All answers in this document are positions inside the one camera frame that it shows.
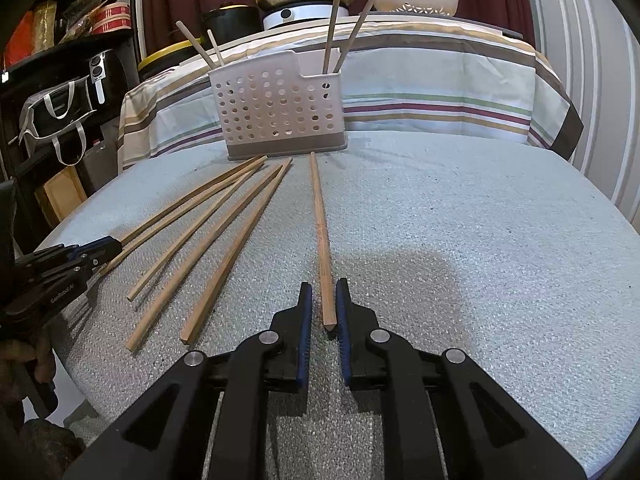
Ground person's left hand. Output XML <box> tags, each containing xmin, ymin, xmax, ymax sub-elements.
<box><xmin>0</xmin><ymin>335</ymin><xmax>58</xmax><ymax>431</ymax></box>

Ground red and white round box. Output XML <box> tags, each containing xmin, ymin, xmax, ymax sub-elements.
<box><xmin>90</xmin><ymin>2</ymin><xmax>132</xmax><ymax>36</ymax></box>

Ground white perforated utensil basket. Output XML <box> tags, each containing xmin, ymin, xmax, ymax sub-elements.
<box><xmin>207</xmin><ymin>50</ymin><xmax>349</xmax><ymax>162</ymax></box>

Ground slim wooden chopstick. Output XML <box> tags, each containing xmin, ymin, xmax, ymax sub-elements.
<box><xmin>97</xmin><ymin>157</ymin><xmax>269</xmax><ymax>277</ymax></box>
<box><xmin>321</xmin><ymin>0</ymin><xmax>345</xmax><ymax>76</ymax></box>
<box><xmin>180</xmin><ymin>158</ymin><xmax>294</xmax><ymax>346</ymax></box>
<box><xmin>309</xmin><ymin>151</ymin><xmax>338</xmax><ymax>332</ymax></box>
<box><xmin>331</xmin><ymin>0</ymin><xmax>376</xmax><ymax>75</ymax></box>
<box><xmin>206</xmin><ymin>29</ymin><xmax>226</xmax><ymax>68</ymax></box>
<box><xmin>125</xmin><ymin>164</ymin><xmax>285</xmax><ymax>353</ymax></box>
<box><xmin>175</xmin><ymin>20</ymin><xmax>217</xmax><ymax>70</ymax></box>
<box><xmin>126</xmin><ymin>162</ymin><xmax>263</xmax><ymax>303</ymax></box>
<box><xmin>117</xmin><ymin>155</ymin><xmax>268</xmax><ymax>250</ymax></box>

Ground striped tablecloth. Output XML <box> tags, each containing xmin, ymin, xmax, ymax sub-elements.
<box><xmin>117</xmin><ymin>12</ymin><xmax>585</xmax><ymax>171</ymax></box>

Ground yellow and black griddle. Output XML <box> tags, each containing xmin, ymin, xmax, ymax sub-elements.
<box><xmin>137</xmin><ymin>40</ymin><xmax>211</xmax><ymax>81</ymax></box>

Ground brown snack bag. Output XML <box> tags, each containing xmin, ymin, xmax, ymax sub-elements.
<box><xmin>57</xmin><ymin>10</ymin><xmax>96</xmax><ymax>43</ymax></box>

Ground wooden board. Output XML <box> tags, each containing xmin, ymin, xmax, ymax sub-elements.
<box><xmin>42</xmin><ymin>165</ymin><xmax>88</xmax><ymax>223</ymax></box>

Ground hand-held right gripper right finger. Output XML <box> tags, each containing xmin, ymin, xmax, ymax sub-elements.
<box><xmin>335</xmin><ymin>277</ymin><xmax>588</xmax><ymax>480</ymax></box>

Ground grey tray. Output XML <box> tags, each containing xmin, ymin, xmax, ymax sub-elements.
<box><xmin>450</xmin><ymin>14</ymin><xmax>525</xmax><ymax>41</ymax></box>

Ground dark plastic snack bag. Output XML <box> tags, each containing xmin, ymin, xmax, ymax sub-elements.
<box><xmin>65</xmin><ymin>0</ymin><xmax>103</xmax><ymax>21</ymax></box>

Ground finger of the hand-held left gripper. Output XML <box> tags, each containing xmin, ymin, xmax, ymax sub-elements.
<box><xmin>25</xmin><ymin>256</ymin><xmax>102</xmax><ymax>287</ymax></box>
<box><xmin>15</xmin><ymin>237</ymin><xmax>124</xmax><ymax>262</ymax></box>

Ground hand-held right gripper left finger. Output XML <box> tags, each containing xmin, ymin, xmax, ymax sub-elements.
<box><xmin>62</xmin><ymin>281</ymin><xmax>315</xmax><ymax>480</ymax></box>

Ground dark patterned cloth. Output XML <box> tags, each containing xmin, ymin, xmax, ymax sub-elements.
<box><xmin>20</xmin><ymin>417</ymin><xmax>87</xmax><ymax>480</ymax></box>

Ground orange packet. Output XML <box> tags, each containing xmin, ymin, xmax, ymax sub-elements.
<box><xmin>5</xmin><ymin>10</ymin><xmax>36</xmax><ymax>66</ymax></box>

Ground white wardrobe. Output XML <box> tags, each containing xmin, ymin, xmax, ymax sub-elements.
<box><xmin>520</xmin><ymin>0</ymin><xmax>640</xmax><ymax>231</ymax></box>

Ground black shelf rack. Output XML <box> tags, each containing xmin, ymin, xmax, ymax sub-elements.
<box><xmin>0</xmin><ymin>0</ymin><xmax>143</xmax><ymax>241</ymax></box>

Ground black tote bag white straps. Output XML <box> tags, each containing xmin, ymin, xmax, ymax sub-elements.
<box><xmin>19</xmin><ymin>77</ymin><xmax>101</xmax><ymax>167</ymax></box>

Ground black and silver air fryer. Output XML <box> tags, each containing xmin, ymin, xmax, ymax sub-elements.
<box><xmin>85</xmin><ymin>49</ymin><xmax>136</xmax><ymax>111</ymax></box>

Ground black pot with yellow lid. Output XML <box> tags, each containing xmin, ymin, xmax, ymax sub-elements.
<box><xmin>201</xmin><ymin>2</ymin><xmax>263</xmax><ymax>43</ymax></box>

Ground yellow packet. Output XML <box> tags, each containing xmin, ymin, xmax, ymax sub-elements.
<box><xmin>31</xmin><ymin>0</ymin><xmax>58</xmax><ymax>53</ymax></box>

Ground white induction cooker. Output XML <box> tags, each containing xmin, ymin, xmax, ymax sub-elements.
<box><xmin>262</xmin><ymin>2</ymin><xmax>351</xmax><ymax>31</ymax></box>

